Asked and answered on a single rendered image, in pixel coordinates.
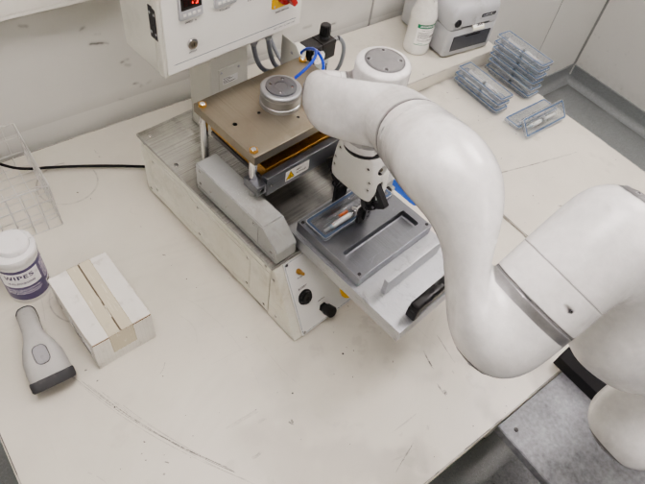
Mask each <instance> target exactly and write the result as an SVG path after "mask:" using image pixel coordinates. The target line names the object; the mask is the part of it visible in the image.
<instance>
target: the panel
mask: <svg viewBox="0 0 645 484"><path fill-rule="evenodd" d="M282 267H283V271H284V274H285V277H286V281H287V284H288V288H289V291H290V295H291V299H292V302H293V306H294V309H295V312H296V316H297V319H298V323H299V329H300V333H301V336H303V335H305V334H306V333H307V332H309V331H310V330H311V329H313V328H314V327H316V326H317V325H318V324H319V323H321V322H322V321H323V320H325V319H326V318H327V316H326V315H324V314H323V313H322V312H321V311H320V305H321V304H322V303H327V304H329V303H330V304H332V305H333V306H335V307H336V308H337V310H338V309H339V308H340V307H342V306H343V305H344V304H346V303H347V302H349V301H350V300H351V298H350V297H349V296H348V295H347V294H346V293H345V292H344V291H343V290H342V289H341V288H339V287H338V286H337V285H336V284H335V283H334V282H333V281H332V280H331V279H330V278H329V277H328V276H327V275H326V274H325V273H324V272H323V271H321V270H320V269H319V268H318V267H316V266H315V264H314V263H313V262H312V261H311V260H310V259H309V258H308V257H307V256H306V255H305V254H303V253H299V254H297V255H296V256H294V257H293V258H291V259H290V260H288V261H287V262H285V263H284V264H282ZM305 291H310V292H311V293H312V300H311V302H310V303H308V304H303V303H301V301H300V297H301V295H302V293H303V292H305Z"/></svg>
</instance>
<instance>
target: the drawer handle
mask: <svg viewBox="0 0 645 484"><path fill-rule="evenodd" d="M443 292H445V287H444V276H443V277H441V278H440V279H439V280H437V281H436V282H435V283H434V284H433V285H431V286H430V287H429V288H428V289H427V290H425V291H424V292H423V293H422V294H421V295H419V296H418V297H417V298H416V299H414V300H413V301H412V302H411V304H410V305H409V307H408V309H407V311H406V315H407V316H408V317H409V318H410V319H411V320H412V321H414V320H415V319H417V318H418V315H419V313H420V312H421V311H422V310H423V309H424V308H425V307H427V306H428V305H429V304H430V303H432V302H433V301H434V300H435V299H436V298H437V297H439V296H440V295H441V294H442V293H443Z"/></svg>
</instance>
